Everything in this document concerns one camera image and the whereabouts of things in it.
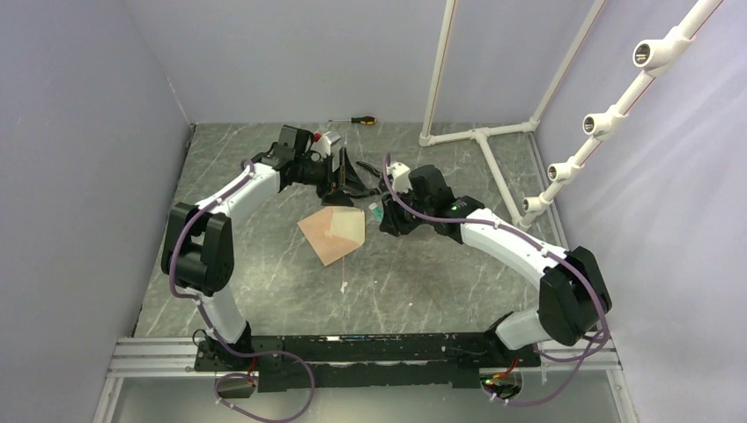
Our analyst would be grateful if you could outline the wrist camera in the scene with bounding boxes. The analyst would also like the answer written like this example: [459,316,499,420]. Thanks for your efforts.
[385,162,412,194]
[310,130,344,159]

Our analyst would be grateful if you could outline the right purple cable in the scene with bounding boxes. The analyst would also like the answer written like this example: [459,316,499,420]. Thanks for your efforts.
[381,152,612,408]

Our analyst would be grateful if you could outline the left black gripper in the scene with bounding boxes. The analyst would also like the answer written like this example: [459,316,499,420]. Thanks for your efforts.
[295,148,369,208]

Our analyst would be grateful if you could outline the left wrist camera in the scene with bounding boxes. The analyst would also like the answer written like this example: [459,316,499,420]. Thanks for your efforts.
[310,130,344,159]

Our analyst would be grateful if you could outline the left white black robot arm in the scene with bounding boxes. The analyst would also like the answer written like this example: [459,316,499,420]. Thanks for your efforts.
[161,125,378,370]

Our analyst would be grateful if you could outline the white PVC pipe frame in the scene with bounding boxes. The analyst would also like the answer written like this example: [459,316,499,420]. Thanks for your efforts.
[418,0,725,236]

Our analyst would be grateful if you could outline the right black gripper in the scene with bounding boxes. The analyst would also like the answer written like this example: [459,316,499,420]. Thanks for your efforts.
[380,185,433,237]

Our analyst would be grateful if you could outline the black pliers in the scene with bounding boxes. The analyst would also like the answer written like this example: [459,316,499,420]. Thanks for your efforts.
[351,160,385,198]

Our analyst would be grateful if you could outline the brown paper envelope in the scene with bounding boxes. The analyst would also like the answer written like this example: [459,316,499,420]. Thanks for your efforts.
[298,206,366,266]

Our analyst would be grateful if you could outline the purple cable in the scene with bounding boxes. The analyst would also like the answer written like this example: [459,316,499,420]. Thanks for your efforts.
[167,157,319,423]
[381,152,612,408]

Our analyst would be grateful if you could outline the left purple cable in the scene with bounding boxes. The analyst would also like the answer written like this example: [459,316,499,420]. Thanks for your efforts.
[167,157,319,423]

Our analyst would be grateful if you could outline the green white glue stick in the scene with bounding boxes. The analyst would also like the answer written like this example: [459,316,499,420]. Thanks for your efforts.
[368,203,384,223]

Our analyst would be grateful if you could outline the aluminium frame rail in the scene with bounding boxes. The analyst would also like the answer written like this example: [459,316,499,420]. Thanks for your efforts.
[93,337,640,422]

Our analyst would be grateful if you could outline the yellow black screwdriver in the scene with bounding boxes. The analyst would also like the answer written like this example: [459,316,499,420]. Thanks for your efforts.
[329,115,377,126]

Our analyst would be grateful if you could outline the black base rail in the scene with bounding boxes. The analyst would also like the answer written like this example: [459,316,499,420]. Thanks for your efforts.
[194,332,541,393]

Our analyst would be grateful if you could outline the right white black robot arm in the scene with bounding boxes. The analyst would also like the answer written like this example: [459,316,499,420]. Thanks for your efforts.
[380,160,612,366]

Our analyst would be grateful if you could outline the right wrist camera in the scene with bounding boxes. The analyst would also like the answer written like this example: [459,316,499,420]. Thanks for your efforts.
[385,162,412,194]

